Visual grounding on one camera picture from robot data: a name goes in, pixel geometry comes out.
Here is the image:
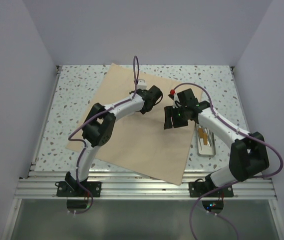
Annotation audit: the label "steel instrument tray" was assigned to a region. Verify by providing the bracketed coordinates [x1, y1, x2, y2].
[196, 124, 216, 158]

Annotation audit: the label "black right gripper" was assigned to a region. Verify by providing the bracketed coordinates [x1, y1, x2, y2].
[164, 104, 188, 130]

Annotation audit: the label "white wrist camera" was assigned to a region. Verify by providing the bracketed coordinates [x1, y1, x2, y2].
[169, 89, 181, 108]
[137, 79, 147, 90]

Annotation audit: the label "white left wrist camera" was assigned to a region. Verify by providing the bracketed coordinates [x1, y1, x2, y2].
[137, 79, 147, 90]

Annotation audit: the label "brown bandage strip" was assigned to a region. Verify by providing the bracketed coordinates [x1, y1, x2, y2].
[202, 133, 208, 146]
[198, 128, 204, 139]

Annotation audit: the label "steel surgical scissors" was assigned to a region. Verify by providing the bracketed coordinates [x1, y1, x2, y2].
[204, 128, 214, 148]

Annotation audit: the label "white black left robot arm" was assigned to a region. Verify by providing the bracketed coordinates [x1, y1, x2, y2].
[64, 85, 163, 197]

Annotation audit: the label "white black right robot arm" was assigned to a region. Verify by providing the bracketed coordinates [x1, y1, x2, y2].
[164, 88, 269, 196]

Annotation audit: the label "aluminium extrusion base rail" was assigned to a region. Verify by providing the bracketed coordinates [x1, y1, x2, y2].
[13, 65, 280, 201]

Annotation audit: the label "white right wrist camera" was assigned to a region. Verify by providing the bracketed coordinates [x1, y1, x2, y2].
[169, 89, 181, 108]

